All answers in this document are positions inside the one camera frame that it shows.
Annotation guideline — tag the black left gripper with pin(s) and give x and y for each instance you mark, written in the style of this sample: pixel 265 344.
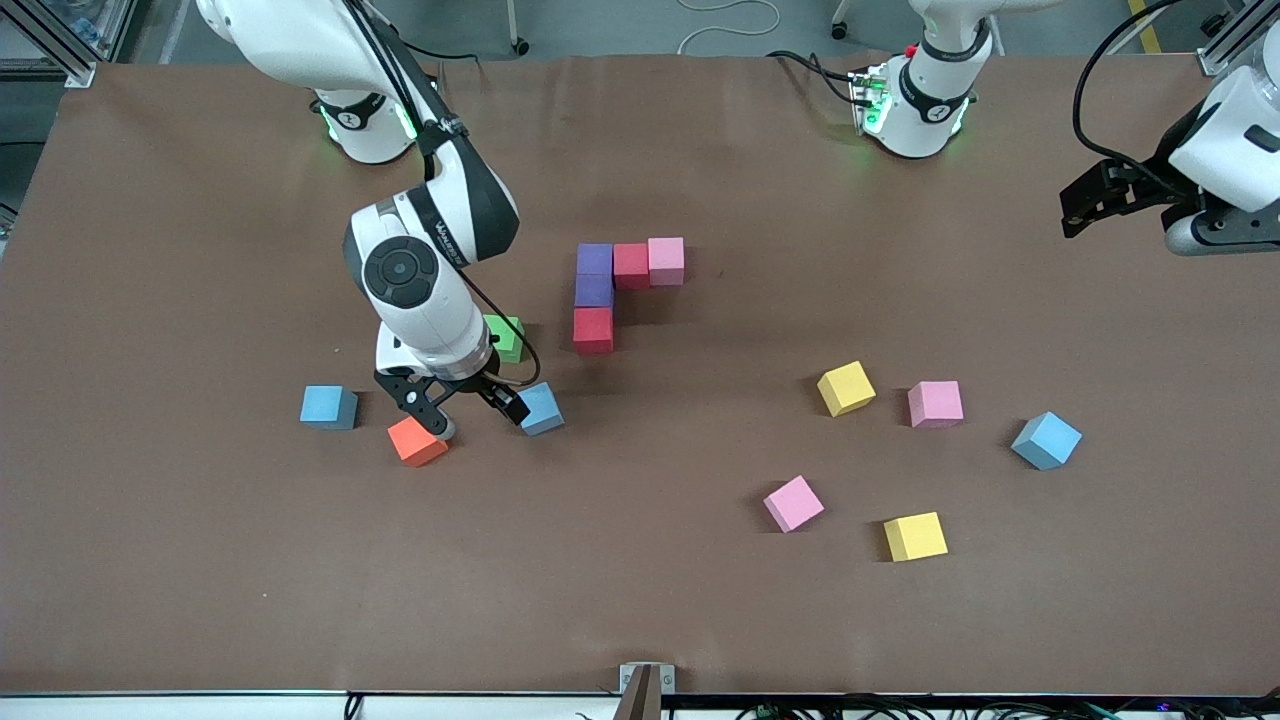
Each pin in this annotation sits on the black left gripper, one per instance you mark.
pixel 1163 164

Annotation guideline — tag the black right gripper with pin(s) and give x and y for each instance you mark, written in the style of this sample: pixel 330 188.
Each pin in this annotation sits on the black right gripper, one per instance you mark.
pixel 484 381

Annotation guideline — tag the blue foam cube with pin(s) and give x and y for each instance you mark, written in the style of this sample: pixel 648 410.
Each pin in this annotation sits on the blue foam cube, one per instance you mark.
pixel 545 408
pixel 1048 436
pixel 327 404

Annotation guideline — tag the orange foam cube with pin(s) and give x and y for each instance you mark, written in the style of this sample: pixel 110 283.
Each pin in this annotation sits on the orange foam cube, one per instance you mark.
pixel 412 445

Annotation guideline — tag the red foam cube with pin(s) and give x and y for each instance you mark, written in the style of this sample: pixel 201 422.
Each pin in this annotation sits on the red foam cube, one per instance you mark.
pixel 593 330
pixel 632 266

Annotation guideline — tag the purple foam cube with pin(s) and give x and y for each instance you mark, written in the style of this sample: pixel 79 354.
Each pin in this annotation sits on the purple foam cube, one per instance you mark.
pixel 595 258
pixel 594 290

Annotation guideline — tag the pink foam cube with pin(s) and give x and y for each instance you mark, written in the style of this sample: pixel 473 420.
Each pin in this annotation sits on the pink foam cube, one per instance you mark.
pixel 666 260
pixel 793 501
pixel 935 402

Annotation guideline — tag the yellow foam cube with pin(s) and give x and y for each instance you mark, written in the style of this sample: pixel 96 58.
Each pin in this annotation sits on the yellow foam cube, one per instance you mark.
pixel 914 535
pixel 845 386

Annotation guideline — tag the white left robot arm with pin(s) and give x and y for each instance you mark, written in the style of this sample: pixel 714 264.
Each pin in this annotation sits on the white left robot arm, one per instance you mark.
pixel 905 135

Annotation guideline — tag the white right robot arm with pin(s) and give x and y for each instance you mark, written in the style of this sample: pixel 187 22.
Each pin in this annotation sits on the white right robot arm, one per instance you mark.
pixel 430 310

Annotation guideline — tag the green foam cube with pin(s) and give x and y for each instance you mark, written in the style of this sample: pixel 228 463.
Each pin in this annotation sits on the green foam cube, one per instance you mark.
pixel 508 335

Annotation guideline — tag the brown table cover sheet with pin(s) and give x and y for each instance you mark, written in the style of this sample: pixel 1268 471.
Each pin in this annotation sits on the brown table cover sheet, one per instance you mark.
pixel 200 560

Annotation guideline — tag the aluminium frame profile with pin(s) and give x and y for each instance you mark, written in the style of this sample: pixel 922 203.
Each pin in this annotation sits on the aluminium frame profile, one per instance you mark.
pixel 1215 62
pixel 70 72

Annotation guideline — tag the grey metal camera bracket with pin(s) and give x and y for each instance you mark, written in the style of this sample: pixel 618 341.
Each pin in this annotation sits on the grey metal camera bracket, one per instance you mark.
pixel 647 690

